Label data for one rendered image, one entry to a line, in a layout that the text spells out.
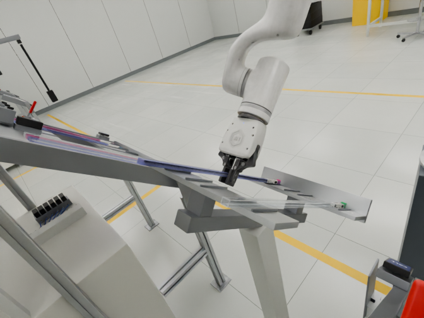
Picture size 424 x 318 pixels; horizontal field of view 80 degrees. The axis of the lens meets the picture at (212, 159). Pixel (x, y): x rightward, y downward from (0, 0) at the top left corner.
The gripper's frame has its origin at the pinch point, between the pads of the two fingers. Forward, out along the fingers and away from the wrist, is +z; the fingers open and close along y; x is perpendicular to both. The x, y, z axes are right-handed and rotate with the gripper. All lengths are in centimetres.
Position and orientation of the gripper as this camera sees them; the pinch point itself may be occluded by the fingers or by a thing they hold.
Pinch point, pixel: (228, 176)
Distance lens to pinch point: 64.0
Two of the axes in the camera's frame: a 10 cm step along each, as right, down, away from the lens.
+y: 6.8, 2.4, -7.0
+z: -3.8, 9.2, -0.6
